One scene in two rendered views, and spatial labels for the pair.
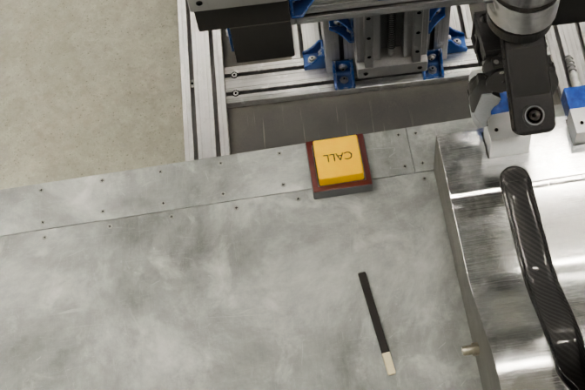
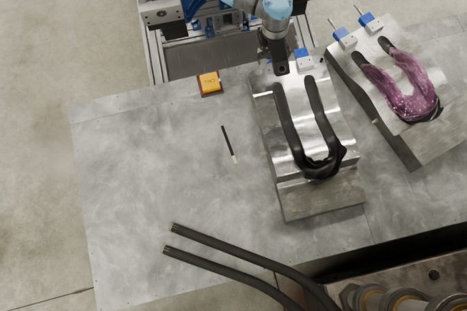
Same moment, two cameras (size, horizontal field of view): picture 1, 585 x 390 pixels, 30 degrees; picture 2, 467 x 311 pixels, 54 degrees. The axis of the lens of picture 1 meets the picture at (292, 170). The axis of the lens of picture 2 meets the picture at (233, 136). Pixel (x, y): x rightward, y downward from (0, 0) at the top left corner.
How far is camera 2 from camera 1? 0.20 m
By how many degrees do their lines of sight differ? 13
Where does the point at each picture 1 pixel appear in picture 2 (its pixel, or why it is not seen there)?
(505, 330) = (275, 147)
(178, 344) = (155, 158)
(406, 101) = (235, 41)
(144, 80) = (127, 36)
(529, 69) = (279, 51)
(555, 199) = (292, 94)
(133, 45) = (120, 21)
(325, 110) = (203, 46)
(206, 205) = (160, 103)
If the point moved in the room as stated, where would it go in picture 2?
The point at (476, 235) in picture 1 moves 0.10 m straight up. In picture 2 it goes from (263, 110) to (265, 99)
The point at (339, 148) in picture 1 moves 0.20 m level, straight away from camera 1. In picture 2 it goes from (210, 78) to (202, 26)
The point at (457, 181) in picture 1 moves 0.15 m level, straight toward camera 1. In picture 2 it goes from (255, 89) to (252, 134)
